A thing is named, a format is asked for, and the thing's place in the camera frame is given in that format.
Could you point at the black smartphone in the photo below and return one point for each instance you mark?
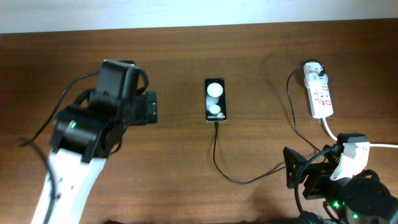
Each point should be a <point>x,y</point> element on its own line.
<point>215,100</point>

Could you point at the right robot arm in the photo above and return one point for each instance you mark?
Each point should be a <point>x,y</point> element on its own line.
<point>364,198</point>

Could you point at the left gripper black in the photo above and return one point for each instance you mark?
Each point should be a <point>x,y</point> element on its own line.
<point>147,106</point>

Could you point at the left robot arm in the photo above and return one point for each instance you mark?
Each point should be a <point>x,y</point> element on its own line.
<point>87,132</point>

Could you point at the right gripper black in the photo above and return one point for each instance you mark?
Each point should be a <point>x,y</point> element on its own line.
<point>318,175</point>

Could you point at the white charger plug adapter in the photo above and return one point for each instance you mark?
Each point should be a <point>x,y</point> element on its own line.
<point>315,74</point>

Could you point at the white power strip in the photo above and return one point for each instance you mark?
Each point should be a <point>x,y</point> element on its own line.
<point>320,101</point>

